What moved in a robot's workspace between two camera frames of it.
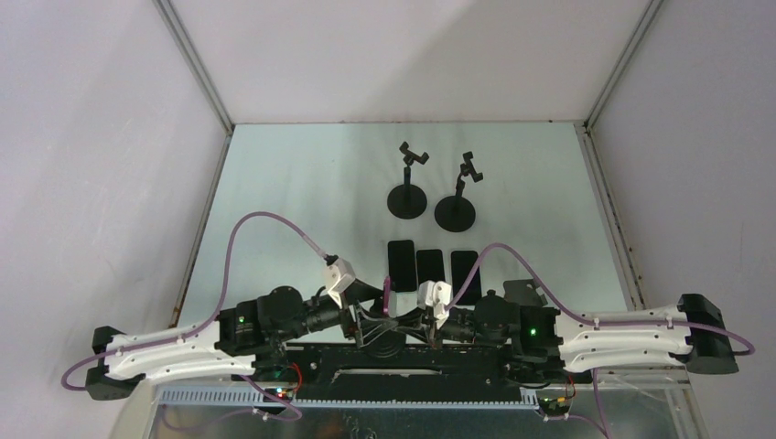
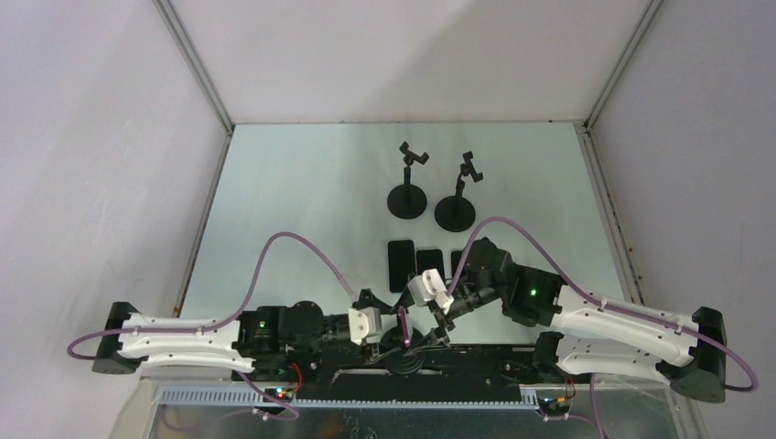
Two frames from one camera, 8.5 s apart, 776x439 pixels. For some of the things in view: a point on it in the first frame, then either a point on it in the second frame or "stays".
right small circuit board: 556,406 stays
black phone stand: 458,213 stays
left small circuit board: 283,392 stays
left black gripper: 357,296 to 370,300
